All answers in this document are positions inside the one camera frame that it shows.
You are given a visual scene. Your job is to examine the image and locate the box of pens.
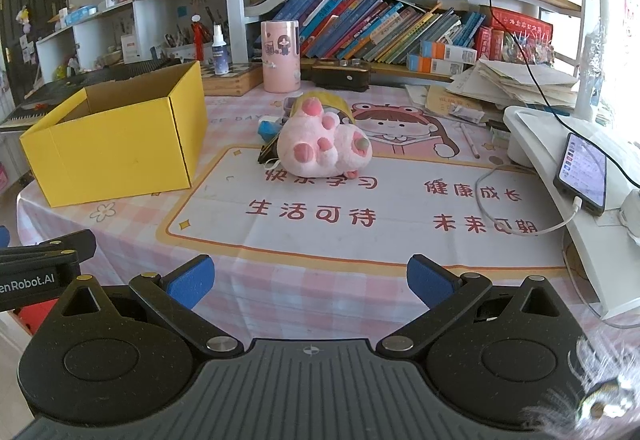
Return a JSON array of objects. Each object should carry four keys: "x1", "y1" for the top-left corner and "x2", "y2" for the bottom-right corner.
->
[{"x1": 164, "y1": 25, "x2": 201, "y2": 63}]

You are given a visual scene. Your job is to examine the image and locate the black cable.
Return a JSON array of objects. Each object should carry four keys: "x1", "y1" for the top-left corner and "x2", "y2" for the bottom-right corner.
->
[{"x1": 450, "y1": 0, "x2": 591, "y2": 141}]

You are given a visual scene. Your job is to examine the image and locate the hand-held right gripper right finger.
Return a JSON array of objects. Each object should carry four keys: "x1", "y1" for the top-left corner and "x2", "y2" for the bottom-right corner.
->
[{"x1": 375, "y1": 253, "x2": 572, "y2": 362}]

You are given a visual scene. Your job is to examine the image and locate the black smartphone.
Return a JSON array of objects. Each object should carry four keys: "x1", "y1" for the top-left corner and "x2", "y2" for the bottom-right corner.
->
[{"x1": 552, "y1": 132, "x2": 608, "y2": 217}]

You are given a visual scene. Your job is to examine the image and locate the small black keyring pouch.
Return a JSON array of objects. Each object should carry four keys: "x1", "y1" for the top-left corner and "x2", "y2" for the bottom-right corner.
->
[{"x1": 257, "y1": 140, "x2": 281, "y2": 166}]

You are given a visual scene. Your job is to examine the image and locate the black electronic keyboard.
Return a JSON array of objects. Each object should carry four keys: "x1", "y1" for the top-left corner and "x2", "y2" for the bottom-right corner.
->
[{"x1": 0, "y1": 60, "x2": 186, "y2": 131}]

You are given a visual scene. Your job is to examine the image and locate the stack of loose papers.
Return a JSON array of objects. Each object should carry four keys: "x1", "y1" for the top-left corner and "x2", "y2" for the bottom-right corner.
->
[{"x1": 405, "y1": 59, "x2": 581, "y2": 126}]

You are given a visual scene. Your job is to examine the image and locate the pink checked cloth-covered desktop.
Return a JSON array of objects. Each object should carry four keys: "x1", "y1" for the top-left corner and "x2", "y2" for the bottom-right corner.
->
[{"x1": 15, "y1": 80, "x2": 640, "y2": 336}]

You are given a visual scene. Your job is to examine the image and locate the black and brown radio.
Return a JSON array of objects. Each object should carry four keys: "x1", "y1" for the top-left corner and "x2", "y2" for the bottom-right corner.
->
[{"x1": 311, "y1": 58, "x2": 372, "y2": 92}]

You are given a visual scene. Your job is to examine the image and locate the red stool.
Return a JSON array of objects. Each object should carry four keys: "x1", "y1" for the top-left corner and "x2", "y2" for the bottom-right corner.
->
[{"x1": 15, "y1": 305, "x2": 57, "y2": 336}]

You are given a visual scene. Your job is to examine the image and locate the yellow cardboard box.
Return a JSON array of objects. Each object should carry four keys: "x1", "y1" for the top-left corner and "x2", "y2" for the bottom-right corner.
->
[{"x1": 19, "y1": 60, "x2": 208, "y2": 208}]

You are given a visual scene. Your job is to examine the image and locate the small blue pouch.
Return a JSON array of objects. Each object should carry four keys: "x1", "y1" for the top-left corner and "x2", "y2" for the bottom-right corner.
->
[{"x1": 257, "y1": 117, "x2": 286, "y2": 138}]

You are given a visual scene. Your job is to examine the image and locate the pink plush toy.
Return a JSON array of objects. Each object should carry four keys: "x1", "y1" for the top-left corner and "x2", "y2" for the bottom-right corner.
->
[{"x1": 277, "y1": 96, "x2": 373, "y2": 178}]

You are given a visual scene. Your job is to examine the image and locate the row of colourful books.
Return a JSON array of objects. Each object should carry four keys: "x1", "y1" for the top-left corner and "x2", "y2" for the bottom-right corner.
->
[{"x1": 272, "y1": 0, "x2": 486, "y2": 66}]

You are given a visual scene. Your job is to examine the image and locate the white box with red label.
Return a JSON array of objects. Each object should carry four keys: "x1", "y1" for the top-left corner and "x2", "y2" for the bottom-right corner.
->
[{"x1": 120, "y1": 34, "x2": 143, "y2": 66}]

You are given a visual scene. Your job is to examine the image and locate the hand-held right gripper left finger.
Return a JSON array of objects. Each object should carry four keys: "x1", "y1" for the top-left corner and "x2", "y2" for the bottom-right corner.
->
[{"x1": 59, "y1": 254, "x2": 246, "y2": 361}]

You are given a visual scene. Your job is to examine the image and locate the pink cylindrical container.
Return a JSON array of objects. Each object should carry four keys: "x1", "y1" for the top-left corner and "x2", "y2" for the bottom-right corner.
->
[{"x1": 261, "y1": 19, "x2": 301, "y2": 93}]

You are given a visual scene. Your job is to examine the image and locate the white charging cable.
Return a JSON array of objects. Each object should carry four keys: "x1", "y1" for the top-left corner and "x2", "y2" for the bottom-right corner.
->
[{"x1": 475, "y1": 162, "x2": 583, "y2": 233}]

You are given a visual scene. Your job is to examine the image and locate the pencil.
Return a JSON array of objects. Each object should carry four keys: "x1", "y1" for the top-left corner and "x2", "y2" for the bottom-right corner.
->
[{"x1": 460, "y1": 122, "x2": 481, "y2": 160}]

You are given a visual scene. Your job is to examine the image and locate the wooden chessboard box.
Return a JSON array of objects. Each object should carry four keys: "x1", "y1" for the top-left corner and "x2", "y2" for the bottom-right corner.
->
[{"x1": 200, "y1": 61, "x2": 264, "y2": 97}]

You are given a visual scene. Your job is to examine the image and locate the white spray bottle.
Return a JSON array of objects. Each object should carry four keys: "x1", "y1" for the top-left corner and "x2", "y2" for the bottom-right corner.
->
[{"x1": 211, "y1": 24, "x2": 231, "y2": 76}]

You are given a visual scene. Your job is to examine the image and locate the white desk stand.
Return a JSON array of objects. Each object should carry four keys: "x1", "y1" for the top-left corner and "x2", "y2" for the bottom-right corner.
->
[{"x1": 502, "y1": 105, "x2": 640, "y2": 321}]

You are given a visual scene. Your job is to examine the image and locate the blue and white box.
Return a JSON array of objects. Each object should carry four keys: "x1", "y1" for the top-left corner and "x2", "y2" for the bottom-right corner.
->
[{"x1": 65, "y1": 5, "x2": 98, "y2": 26}]

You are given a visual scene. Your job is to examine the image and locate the white fluffy trim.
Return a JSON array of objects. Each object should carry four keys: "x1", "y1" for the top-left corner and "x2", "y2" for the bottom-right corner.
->
[{"x1": 525, "y1": 335, "x2": 640, "y2": 440}]

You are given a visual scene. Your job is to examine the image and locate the red boxed book set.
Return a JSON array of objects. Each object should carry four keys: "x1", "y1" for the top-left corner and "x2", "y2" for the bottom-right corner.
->
[{"x1": 475, "y1": 10, "x2": 555, "y2": 66}]

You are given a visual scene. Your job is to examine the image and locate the white side shelf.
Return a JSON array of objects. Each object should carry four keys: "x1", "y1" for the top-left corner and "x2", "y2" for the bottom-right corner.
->
[{"x1": 35, "y1": 0, "x2": 226, "y2": 81}]

